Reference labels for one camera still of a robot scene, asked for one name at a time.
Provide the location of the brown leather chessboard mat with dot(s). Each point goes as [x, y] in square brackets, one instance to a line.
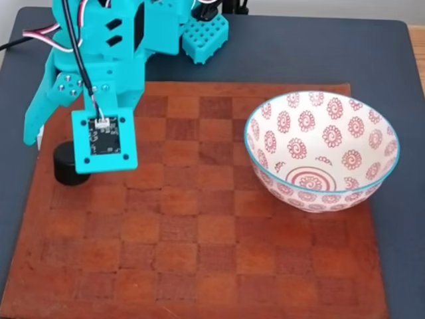
[199, 239]

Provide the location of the black cylinder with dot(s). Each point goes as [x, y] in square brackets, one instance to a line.
[64, 166]

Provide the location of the white bowl red flower pattern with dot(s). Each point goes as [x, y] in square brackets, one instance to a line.
[315, 133]

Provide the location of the teal gripper camera mount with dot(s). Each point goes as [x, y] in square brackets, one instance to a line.
[127, 143]

